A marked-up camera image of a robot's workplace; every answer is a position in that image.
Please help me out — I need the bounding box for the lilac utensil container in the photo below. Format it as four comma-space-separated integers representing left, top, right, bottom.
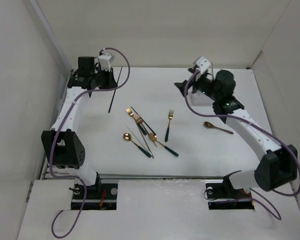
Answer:
190, 91, 214, 106

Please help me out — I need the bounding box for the aluminium frame rail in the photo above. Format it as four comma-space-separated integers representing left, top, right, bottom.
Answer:
38, 69, 75, 180

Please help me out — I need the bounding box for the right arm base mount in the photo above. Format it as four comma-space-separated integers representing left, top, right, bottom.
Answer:
204, 182, 255, 210

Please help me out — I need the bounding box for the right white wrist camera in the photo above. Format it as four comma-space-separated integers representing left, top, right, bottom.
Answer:
193, 56, 211, 75

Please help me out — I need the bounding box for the rose gold fork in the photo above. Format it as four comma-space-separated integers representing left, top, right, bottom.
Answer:
136, 114, 157, 147

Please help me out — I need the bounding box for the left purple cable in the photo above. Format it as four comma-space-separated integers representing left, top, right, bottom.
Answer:
48, 47, 131, 238

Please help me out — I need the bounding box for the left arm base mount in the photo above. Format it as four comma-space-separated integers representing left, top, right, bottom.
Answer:
69, 174, 118, 211

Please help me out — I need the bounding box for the black chopstick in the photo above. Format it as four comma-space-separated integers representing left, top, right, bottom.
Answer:
130, 106, 157, 135
108, 67, 123, 114

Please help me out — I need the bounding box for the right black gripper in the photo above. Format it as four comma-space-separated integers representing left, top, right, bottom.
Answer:
174, 67, 221, 102

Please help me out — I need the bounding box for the brown wooden spoon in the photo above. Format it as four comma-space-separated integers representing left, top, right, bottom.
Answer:
203, 121, 234, 135

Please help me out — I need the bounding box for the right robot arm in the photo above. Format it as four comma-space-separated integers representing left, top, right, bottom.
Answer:
175, 68, 300, 197

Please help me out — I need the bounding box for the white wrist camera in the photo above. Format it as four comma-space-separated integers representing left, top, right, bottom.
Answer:
193, 56, 211, 75
98, 52, 115, 72

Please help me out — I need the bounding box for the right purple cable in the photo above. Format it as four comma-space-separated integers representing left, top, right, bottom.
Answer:
184, 69, 300, 221

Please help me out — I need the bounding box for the purple cable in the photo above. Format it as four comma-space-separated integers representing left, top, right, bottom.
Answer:
48, 47, 131, 238
184, 69, 300, 221

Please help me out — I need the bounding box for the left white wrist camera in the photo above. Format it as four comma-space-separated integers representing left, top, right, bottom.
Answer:
98, 52, 115, 72

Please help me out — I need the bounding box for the gold fork dark green handle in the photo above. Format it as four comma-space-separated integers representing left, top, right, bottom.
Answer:
164, 109, 174, 142

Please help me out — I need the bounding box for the small gold spoon green handle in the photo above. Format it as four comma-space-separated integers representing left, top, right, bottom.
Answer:
149, 133, 179, 157

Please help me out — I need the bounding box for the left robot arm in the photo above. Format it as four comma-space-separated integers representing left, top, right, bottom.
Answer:
41, 53, 118, 199

